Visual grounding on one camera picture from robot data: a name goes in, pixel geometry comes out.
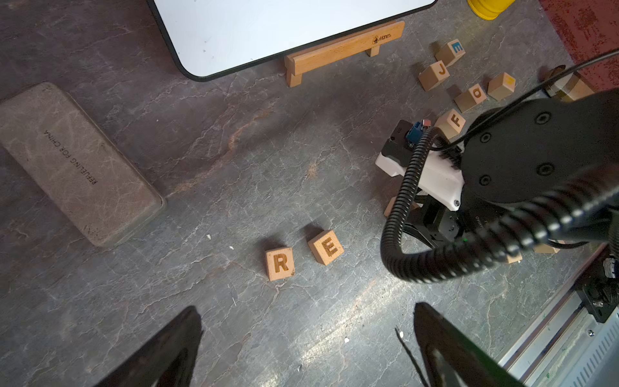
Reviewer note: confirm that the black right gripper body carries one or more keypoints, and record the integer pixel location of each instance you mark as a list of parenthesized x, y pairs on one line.
[(434, 224)]

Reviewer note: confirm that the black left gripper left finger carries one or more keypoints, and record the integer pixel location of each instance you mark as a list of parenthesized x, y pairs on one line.
[(167, 359)]

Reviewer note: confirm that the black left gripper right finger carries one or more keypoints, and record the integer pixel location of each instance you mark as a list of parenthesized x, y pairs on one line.
[(450, 358)]

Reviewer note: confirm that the wooden block letter E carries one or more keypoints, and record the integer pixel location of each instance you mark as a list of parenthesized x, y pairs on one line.
[(326, 247)]

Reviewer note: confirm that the wooden block letter R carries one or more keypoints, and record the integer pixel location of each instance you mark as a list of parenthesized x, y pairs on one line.
[(280, 263)]

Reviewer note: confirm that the wooden block letter F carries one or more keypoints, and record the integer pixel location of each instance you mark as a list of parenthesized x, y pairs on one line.
[(451, 123)]

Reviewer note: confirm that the wooden block letter O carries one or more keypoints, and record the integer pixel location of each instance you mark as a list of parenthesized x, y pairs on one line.
[(470, 98)]

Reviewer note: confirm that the wooden block letter J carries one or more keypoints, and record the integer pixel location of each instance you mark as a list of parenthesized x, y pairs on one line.
[(433, 75)]

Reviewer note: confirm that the wooden block blue letter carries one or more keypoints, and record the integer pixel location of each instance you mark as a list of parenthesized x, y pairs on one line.
[(450, 53)]

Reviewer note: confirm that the plain wooden block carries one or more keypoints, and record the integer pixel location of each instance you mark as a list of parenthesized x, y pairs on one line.
[(501, 87)]

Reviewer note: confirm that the grey stone-look eraser case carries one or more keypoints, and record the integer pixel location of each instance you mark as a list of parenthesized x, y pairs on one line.
[(71, 159)]

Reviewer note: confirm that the wooden whiteboard stand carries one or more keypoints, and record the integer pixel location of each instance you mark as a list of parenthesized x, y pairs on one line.
[(367, 41)]

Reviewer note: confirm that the yellow pencil cup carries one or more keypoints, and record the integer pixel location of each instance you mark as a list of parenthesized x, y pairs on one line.
[(489, 9)]

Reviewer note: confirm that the whiteboard with RED text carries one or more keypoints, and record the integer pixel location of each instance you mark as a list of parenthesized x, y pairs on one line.
[(210, 39)]

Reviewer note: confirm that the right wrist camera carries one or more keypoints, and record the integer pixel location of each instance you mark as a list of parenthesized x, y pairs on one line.
[(440, 175)]

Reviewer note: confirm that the aluminium front rail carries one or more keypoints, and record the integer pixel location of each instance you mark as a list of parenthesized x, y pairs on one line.
[(574, 339)]

